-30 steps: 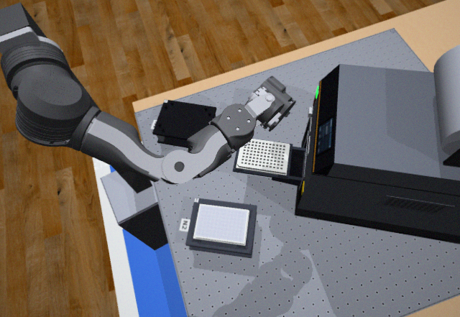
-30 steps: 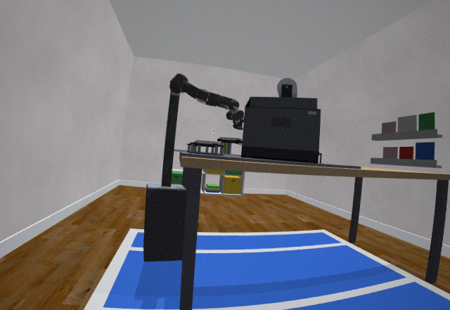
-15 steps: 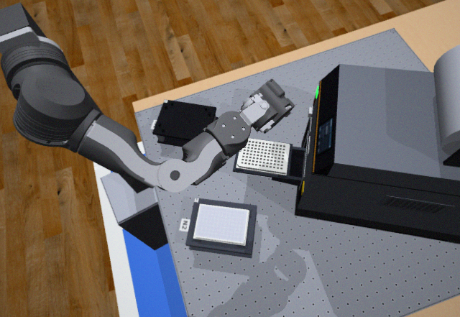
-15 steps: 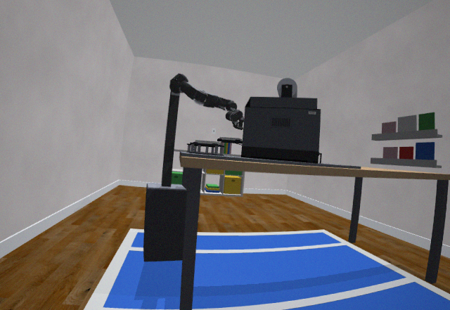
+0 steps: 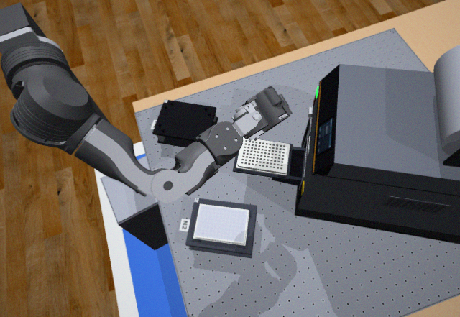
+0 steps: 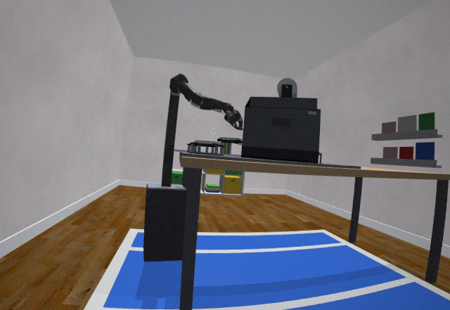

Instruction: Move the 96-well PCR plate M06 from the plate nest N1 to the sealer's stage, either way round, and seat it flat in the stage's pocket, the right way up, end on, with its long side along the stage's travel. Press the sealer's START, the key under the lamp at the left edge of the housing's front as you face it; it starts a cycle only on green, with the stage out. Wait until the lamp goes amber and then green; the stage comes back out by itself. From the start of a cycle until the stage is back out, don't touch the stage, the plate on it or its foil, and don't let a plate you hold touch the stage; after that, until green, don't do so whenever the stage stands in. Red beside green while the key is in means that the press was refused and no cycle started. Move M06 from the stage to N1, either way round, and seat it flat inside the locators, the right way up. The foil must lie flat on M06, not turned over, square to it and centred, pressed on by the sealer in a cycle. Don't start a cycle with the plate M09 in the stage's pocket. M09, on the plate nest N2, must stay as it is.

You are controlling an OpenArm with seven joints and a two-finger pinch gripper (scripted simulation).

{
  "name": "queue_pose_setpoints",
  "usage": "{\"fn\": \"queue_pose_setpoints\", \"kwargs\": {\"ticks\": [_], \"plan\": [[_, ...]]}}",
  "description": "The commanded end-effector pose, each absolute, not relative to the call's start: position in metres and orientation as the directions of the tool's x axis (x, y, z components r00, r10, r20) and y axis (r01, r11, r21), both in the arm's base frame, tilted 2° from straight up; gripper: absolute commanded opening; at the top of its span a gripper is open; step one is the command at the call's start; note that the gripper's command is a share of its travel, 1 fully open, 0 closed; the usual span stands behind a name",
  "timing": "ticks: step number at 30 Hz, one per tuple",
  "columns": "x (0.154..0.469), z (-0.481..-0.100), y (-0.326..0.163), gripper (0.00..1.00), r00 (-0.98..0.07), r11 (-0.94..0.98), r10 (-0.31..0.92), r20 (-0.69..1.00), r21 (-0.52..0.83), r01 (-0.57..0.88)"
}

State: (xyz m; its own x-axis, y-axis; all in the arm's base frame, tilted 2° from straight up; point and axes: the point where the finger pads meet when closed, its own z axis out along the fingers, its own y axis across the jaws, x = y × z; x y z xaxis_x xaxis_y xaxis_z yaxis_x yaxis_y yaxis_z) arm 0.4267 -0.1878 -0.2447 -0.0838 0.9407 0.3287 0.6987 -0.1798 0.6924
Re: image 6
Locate grey cylinder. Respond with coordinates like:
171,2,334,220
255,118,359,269
277,78,297,98

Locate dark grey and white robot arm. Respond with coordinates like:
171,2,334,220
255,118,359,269
169,74,234,115

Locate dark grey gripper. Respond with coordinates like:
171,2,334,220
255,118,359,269
224,110,243,131

